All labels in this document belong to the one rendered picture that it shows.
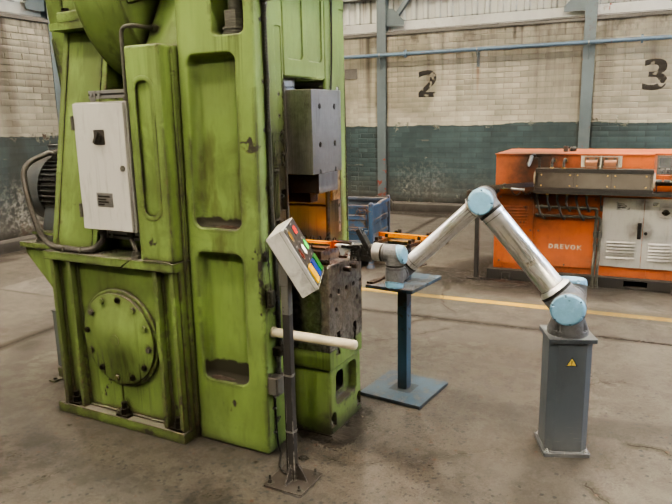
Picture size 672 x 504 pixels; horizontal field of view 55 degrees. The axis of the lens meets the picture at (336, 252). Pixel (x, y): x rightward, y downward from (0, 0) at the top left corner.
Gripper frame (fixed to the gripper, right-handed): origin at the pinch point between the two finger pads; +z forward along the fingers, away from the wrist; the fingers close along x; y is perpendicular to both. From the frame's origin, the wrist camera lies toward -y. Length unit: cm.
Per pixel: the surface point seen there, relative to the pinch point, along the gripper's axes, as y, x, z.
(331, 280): 15.9, -13.0, -3.1
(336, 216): -8.2, 31.9, 17.2
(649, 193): 6, 342, -133
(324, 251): 2.7, -8.6, 3.1
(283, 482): 99, -63, -4
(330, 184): -30.1, -0.6, 3.7
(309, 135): -55, -17, 6
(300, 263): -7, -71, -19
